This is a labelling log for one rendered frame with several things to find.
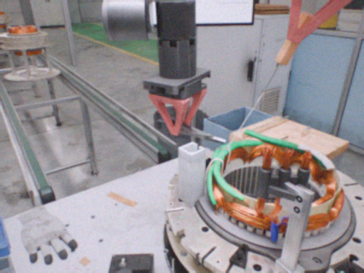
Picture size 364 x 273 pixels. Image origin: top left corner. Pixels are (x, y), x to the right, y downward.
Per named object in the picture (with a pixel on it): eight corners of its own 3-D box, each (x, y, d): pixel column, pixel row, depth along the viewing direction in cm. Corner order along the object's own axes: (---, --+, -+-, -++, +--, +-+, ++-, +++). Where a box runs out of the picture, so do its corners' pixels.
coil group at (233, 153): (217, 173, 49) (219, 152, 47) (241, 161, 53) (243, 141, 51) (225, 178, 48) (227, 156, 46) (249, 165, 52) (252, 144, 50)
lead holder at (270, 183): (253, 195, 30) (257, 167, 29) (276, 180, 32) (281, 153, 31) (286, 215, 27) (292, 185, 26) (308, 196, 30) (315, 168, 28)
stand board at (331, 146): (228, 141, 73) (229, 133, 72) (275, 123, 83) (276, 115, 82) (300, 178, 59) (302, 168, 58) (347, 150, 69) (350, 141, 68)
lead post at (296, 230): (292, 284, 32) (313, 197, 26) (274, 267, 34) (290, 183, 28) (303, 276, 33) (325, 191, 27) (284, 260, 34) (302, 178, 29)
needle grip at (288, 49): (274, 61, 36) (301, 12, 32) (275, 57, 37) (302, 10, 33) (286, 67, 35) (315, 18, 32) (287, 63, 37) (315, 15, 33)
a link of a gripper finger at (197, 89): (151, 134, 49) (147, 80, 45) (175, 119, 54) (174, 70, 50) (185, 144, 46) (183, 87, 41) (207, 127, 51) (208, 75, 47)
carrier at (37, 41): (7, 71, 236) (-4, 32, 223) (58, 67, 251) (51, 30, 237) (2, 84, 205) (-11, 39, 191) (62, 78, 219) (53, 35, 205)
